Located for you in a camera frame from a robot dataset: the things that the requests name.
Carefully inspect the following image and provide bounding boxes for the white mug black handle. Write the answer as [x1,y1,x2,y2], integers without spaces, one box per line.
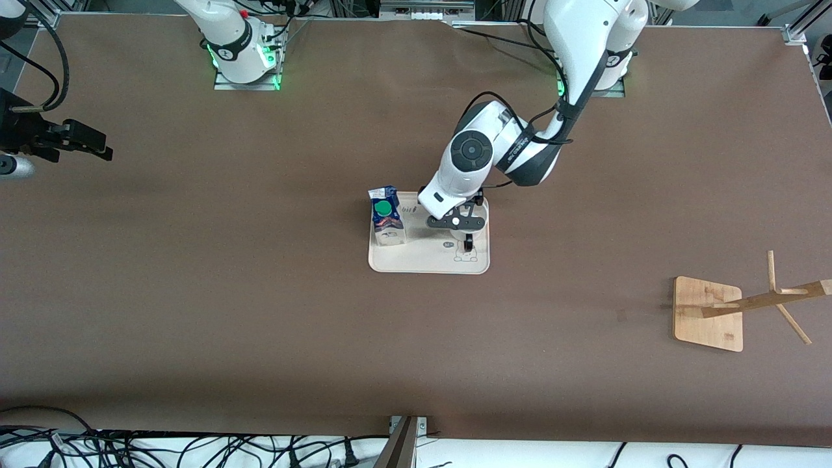
[448,199,489,255]

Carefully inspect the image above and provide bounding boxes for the blue milk carton green cap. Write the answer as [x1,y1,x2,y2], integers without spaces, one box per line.
[368,186,408,248]

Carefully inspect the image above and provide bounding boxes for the cream tray with bear drawing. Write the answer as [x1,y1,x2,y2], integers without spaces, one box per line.
[368,192,490,275]

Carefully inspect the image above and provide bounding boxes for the brown table cover sheet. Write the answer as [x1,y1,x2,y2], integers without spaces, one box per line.
[0,13,832,449]

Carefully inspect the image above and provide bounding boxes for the silver metal device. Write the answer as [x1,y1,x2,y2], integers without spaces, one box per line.
[380,0,476,24]

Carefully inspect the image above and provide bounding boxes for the wooden mug rack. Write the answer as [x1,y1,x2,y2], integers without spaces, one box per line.
[673,250,832,353]

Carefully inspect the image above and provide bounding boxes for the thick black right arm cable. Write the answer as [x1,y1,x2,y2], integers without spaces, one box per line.
[0,0,71,112]

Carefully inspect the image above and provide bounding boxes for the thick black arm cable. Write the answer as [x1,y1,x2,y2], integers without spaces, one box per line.
[0,0,71,112]
[455,0,615,190]

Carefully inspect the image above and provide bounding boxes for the aluminium frame profile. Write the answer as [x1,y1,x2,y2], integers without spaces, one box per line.
[26,0,89,28]
[783,0,832,45]

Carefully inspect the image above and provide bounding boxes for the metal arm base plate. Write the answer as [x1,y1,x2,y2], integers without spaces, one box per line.
[557,78,627,99]
[214,70,282,92]

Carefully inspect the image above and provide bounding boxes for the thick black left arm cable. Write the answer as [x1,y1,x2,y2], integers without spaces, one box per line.
[455,0,615,190]

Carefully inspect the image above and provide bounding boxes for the metal pole bracket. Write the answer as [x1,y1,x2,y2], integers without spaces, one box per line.
[389,415,430,435]

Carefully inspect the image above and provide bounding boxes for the camera support pole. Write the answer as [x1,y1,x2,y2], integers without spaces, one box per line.
[372,416,418,468]

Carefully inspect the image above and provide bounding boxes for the black adapter cable with loop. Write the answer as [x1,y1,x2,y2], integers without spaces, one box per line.
[666,444,744,468]

